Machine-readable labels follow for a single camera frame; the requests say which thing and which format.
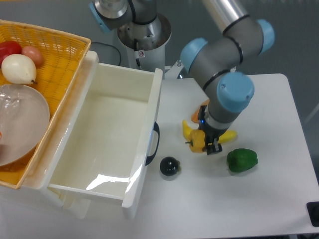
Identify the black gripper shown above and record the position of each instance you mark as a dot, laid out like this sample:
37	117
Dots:
213	130

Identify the yellow bell pepper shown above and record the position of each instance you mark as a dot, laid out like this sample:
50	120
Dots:
196	140

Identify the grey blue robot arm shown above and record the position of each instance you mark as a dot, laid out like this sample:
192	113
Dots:
211	65

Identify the green bell pepper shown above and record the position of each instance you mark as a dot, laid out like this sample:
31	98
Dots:
241	160

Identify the yellow banana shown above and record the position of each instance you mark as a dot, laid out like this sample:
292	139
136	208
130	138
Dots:
228	136

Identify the orange papaya slice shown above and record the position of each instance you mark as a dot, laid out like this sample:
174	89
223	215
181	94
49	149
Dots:
194	116

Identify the dark purple mangosteen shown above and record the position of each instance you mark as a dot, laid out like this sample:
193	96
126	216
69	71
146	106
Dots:
169	166

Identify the white open drawer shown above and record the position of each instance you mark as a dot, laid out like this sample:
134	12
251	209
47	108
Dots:
104	157

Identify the black object at edge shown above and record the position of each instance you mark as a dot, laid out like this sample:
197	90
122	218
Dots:
313	211

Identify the yellow woven basket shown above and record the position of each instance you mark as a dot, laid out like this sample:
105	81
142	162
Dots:
63	54

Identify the white drawer cabinet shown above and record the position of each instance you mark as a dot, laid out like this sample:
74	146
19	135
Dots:
35	191

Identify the pink peach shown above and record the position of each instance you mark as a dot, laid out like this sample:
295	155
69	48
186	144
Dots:
34	54

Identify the clear plastic wrap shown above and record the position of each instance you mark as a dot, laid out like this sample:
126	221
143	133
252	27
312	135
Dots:
9	100

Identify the white pear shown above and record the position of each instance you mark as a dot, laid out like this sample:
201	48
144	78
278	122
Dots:
19	69

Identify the red apple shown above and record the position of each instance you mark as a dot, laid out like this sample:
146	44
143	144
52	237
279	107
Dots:
8	48

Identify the black drawer handle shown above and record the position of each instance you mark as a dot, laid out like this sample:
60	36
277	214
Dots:
154	144

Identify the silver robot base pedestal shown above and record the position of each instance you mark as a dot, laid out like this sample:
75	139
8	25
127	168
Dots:
145	46

